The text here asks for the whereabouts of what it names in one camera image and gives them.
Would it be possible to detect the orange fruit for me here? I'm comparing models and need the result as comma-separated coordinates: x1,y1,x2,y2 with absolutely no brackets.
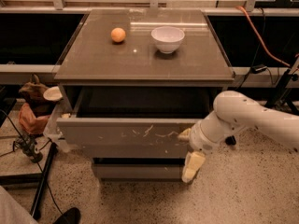
110,28,126,43

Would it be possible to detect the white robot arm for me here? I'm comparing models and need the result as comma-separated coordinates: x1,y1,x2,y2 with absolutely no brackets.
178,91,299,183

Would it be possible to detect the small white dish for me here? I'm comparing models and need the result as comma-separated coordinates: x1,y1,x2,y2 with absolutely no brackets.
43,86,63,102

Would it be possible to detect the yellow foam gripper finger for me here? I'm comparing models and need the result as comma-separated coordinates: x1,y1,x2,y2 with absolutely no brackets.
181,151,206,183
178,128,191,142

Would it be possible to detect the black clamp tool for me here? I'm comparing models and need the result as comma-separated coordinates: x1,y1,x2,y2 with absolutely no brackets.
13,134,43,163

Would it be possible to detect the grey drawer cabinet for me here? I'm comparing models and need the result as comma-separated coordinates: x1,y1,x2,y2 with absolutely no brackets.
54,9,235,180

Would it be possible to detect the black tripod leg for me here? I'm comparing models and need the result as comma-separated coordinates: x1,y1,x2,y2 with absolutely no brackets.
30,143,57,220

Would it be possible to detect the white bowl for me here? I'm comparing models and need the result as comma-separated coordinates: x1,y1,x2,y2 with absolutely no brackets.
151,26,185,54

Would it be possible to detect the black power adapter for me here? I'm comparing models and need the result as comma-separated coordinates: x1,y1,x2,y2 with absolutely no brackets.
250,64,267,74

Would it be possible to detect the orange cable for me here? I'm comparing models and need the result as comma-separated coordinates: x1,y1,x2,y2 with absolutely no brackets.
235,5,292,68

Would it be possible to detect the black shoe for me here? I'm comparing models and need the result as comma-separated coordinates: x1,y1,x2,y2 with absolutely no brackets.
53,207,81,224

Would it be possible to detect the clear plastic bin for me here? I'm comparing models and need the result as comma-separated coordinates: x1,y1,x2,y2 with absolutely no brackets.
43,103,76,152

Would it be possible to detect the grey top drawer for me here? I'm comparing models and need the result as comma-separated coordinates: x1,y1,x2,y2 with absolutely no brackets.
57,87,208,158

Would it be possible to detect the orange cloth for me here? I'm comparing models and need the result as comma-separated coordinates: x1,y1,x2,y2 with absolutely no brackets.
19,103,50,135

